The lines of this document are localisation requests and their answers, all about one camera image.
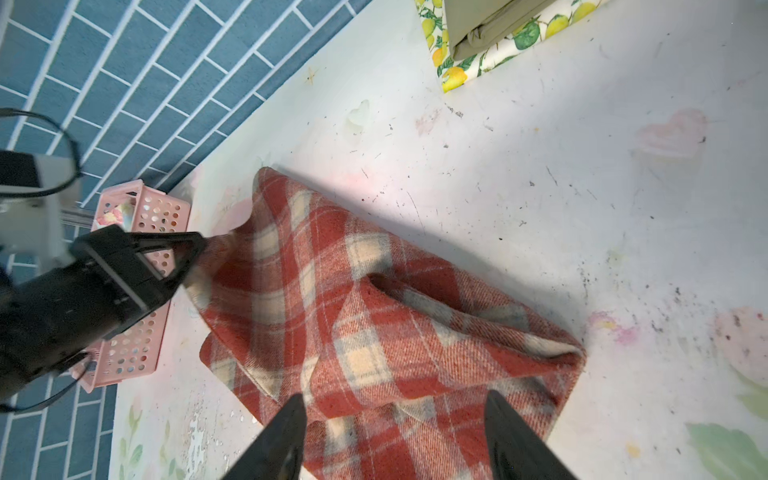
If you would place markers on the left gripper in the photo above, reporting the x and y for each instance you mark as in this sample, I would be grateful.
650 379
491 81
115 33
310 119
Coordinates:
134 287

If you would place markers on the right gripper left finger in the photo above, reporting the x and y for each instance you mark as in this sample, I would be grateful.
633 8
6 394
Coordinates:
277 452

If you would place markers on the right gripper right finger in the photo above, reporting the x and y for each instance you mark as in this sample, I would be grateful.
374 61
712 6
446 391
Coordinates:
515 450

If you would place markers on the red patterned skirt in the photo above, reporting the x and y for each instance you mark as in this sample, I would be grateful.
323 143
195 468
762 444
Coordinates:
393 349

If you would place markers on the lemon print skirt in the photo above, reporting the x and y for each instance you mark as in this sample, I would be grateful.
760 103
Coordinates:
453 74

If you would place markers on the olive green skirt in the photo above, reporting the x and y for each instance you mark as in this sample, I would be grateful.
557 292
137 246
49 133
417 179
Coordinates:
475 25

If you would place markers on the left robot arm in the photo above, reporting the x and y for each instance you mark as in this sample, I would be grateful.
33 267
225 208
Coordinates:
48 322

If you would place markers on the pastel floral skirt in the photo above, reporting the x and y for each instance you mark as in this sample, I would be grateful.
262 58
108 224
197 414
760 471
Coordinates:
121 215

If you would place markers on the pink perforated plastic basket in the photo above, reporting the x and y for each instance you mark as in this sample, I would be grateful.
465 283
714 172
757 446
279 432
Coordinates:
134 352

